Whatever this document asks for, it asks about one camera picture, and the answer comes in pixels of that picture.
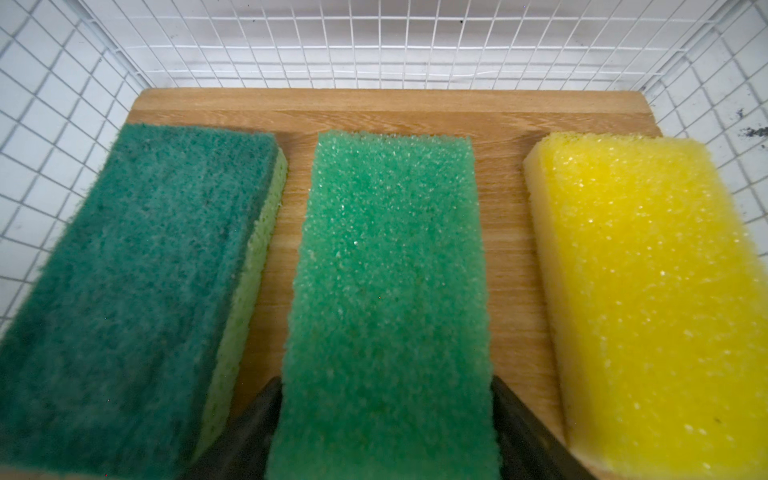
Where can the yellow sponge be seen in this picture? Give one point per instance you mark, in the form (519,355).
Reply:
(657,306)

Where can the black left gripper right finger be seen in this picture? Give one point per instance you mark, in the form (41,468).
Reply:
(529,450)

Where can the white wire wooden shelf unit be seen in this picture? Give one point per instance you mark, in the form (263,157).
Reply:
(503,72)

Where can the light green sponge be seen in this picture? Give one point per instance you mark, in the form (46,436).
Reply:
(387,370)

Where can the dark green sponge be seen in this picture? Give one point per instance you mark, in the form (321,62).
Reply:
(122,360)

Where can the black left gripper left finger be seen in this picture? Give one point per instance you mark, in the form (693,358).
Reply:
(242,450)

